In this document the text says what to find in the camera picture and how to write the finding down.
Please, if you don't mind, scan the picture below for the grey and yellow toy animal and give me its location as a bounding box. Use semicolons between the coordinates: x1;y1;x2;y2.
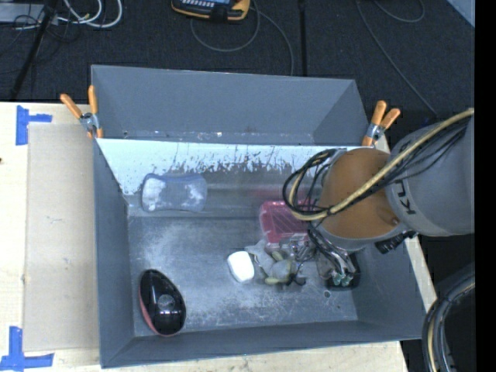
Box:
246;240;308;288

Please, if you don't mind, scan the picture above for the red clear plastic box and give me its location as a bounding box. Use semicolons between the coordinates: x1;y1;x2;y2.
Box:
258;201;312;246

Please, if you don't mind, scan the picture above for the white sponge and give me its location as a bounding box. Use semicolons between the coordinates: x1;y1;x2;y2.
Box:
226;250;256;284

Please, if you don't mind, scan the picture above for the black and red computer mouse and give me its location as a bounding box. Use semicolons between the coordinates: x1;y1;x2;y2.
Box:
138;268;188;338

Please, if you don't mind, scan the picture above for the grey metal bin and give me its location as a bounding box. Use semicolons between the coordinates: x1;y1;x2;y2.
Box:
89;64;428;370

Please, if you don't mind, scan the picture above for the pale flat board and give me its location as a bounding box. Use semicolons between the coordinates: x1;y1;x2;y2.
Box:
22;121;102;353

